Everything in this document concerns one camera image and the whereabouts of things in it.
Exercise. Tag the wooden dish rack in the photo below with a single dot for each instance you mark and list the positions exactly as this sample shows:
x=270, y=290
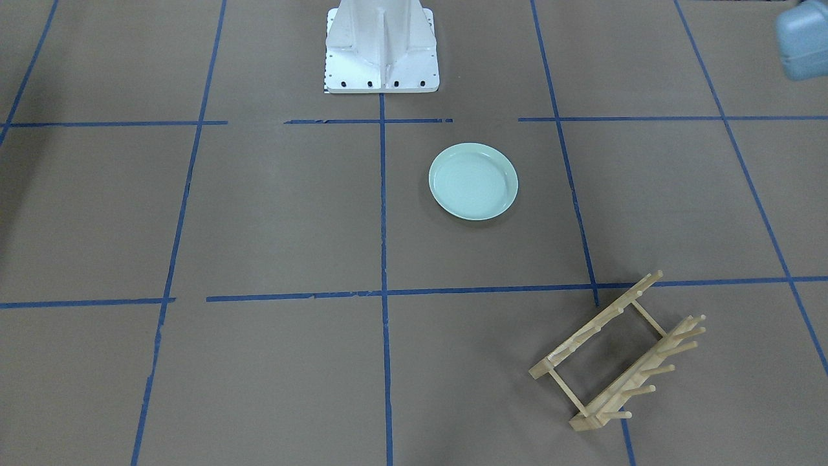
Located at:
x=614, y=355

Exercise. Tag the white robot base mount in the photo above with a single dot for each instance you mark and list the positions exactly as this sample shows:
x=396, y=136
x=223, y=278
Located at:
x=375, y=47

